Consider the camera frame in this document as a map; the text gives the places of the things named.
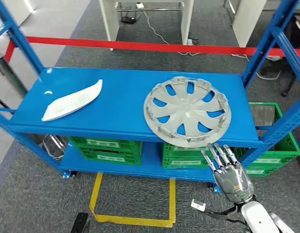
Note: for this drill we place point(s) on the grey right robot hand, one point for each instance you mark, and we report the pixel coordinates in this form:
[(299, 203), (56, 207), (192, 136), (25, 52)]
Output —
[(233, 183)]

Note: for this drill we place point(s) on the grey plastic wheel hubcap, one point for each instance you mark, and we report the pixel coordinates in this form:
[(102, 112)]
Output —
[(188, 111)]

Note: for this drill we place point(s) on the blue metal shelf rack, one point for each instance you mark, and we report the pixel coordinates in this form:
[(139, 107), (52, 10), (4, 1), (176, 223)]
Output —
[(120, 103)]

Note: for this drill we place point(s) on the white curved plastic part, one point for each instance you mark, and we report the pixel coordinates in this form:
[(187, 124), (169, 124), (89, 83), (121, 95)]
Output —
[(69, 103)]

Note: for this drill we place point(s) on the large open green crate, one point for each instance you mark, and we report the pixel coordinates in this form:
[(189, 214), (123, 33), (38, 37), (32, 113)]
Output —
[(285, 151)]

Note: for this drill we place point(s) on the red barrier band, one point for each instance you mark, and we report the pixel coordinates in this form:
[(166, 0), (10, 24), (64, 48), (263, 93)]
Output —
[(115, 44)]

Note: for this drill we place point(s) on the black router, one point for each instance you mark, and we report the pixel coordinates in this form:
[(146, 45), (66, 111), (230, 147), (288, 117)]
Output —
[(128, 20)]

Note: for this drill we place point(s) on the small white adapter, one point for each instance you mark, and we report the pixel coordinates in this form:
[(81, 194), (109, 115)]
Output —
[(140, 5)]

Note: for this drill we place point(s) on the white desk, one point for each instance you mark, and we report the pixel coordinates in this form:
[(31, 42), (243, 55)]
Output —
[(108, 19)]

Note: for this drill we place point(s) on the chrome stool base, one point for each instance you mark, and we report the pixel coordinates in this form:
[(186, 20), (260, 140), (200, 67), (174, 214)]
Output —
[(54, 146)]

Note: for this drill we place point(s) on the dark metal bar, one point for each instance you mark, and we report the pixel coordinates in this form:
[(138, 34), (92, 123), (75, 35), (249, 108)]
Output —
[(8, 75)]

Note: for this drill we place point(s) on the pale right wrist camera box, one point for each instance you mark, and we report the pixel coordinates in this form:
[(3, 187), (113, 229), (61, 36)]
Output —
[(198, 205)]

